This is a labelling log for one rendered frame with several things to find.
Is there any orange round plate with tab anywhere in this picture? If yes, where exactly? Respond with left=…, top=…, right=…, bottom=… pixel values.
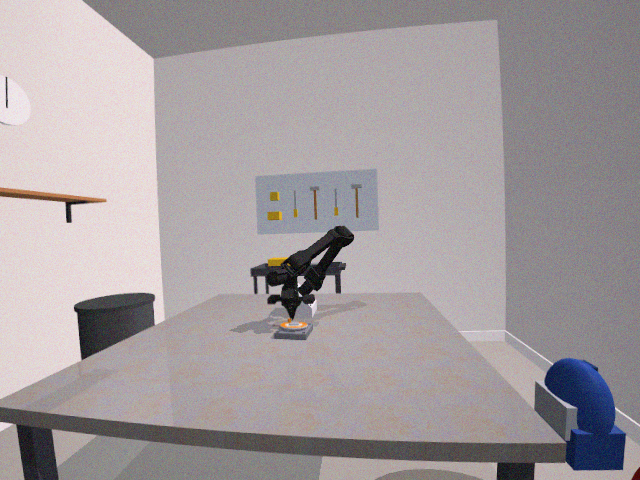
left=280, top=319, right=308, bottom=329

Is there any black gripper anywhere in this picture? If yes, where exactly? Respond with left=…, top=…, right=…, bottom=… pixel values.
left=267, top=282, right=315, bottom=320

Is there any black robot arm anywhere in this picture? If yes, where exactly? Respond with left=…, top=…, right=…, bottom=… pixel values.
left=267, top=226, right=354, bottom=305

